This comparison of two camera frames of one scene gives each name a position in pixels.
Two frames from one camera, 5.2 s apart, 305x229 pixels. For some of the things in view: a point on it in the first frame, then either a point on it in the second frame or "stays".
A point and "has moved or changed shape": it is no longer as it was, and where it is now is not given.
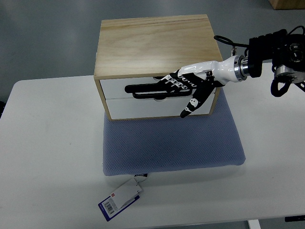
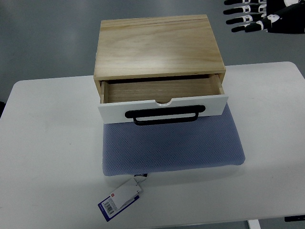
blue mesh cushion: [164, 144] stays
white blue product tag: [122, 197] stays
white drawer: [115, 89] has moved or changed shape
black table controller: [294, 218] stays
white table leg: [254, 224] stays
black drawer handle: [157, 91] -> [165, 111]
